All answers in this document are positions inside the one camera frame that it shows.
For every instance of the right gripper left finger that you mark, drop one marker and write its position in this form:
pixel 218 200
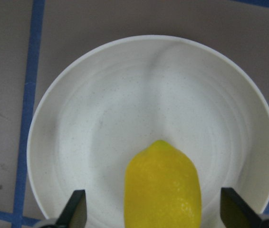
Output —
pixel 74 214

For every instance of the yellow lemon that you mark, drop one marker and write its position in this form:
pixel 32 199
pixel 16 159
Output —
pixel 162 189

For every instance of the cream round plate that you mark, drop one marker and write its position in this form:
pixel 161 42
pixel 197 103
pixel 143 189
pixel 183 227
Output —
pixel 119 98

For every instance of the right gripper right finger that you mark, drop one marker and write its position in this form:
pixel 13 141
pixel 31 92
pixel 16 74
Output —
pixel 235 212

